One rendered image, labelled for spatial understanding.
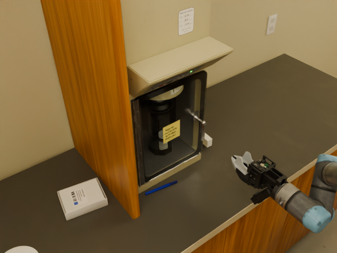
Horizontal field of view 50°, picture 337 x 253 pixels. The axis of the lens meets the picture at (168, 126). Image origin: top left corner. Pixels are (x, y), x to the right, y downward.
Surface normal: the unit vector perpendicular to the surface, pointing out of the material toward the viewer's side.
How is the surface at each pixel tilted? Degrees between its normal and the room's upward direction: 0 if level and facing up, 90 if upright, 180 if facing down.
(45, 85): 90
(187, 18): 90
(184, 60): 0
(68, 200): 0
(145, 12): 90
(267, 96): 0
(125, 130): 90
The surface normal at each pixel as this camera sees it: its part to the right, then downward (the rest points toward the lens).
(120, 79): 0.60, 0.50
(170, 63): -0.01, -0.77
